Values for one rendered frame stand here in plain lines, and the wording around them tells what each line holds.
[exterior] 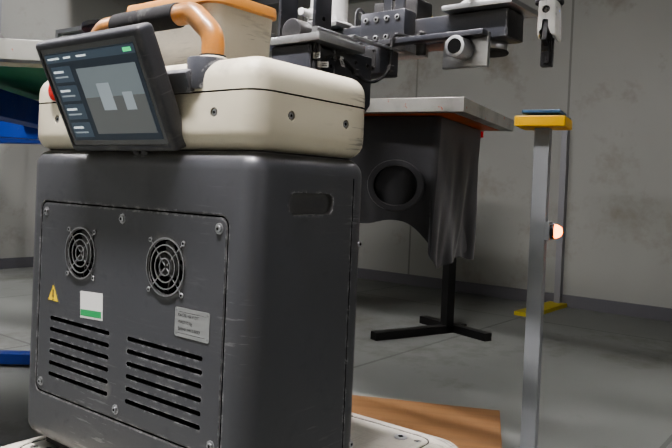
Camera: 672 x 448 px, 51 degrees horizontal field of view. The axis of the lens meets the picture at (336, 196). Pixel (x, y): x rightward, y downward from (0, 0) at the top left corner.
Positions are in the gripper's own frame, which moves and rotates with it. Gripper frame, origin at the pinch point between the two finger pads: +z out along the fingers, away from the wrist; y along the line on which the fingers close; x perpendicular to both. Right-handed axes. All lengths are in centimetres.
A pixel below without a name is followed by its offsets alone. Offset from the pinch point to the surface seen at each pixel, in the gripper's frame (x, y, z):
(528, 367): 1, -2, 83
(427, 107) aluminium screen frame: 27.1, -17.2, 14.6
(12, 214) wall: 432, 181, 69
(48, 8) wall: 428, 204, -96
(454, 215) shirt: 27, 10, 44
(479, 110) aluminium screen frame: 17.3, -1.9, 13.7
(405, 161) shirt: 35.2, -10.5, 28.7
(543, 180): -0.9, -2.0, 32.5
